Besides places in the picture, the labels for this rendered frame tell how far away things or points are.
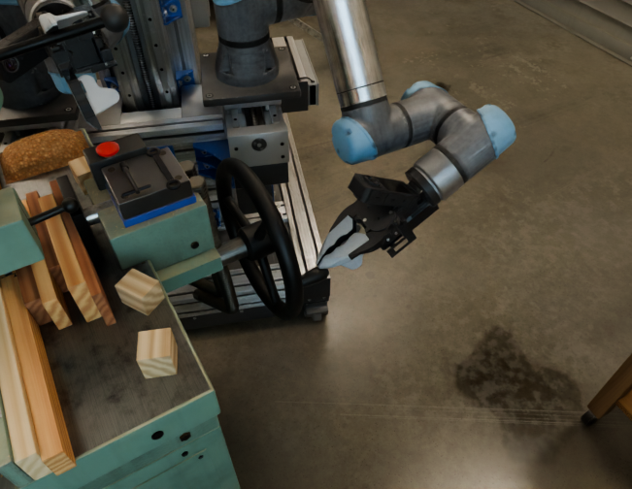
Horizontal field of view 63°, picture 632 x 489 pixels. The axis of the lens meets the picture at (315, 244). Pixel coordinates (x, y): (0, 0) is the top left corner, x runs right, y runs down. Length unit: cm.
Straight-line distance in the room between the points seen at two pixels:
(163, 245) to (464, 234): 151
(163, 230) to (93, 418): 25
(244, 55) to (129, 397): 82
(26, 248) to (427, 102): 61
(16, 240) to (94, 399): 20
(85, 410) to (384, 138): 55
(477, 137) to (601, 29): 289
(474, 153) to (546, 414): 107
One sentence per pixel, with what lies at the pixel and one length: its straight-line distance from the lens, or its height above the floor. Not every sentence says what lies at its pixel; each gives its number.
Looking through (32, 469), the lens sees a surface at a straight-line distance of 61.
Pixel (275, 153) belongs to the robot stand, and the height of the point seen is 71.
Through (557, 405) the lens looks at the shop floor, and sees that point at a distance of 175.
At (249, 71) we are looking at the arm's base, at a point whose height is 86.
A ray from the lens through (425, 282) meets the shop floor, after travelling 189.
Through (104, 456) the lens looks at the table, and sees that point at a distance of 64.
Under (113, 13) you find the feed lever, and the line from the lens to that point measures 75.
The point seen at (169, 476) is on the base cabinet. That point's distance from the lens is 87.
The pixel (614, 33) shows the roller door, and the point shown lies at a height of 10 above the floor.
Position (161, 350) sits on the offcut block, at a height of 94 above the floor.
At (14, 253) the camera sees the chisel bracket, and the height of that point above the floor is 99.
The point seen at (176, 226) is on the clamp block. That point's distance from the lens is 73.
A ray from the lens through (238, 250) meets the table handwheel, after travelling 85.
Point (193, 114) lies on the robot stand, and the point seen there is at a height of 73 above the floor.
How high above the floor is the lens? 144
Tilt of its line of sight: 47 degrees down
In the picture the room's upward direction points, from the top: straight up
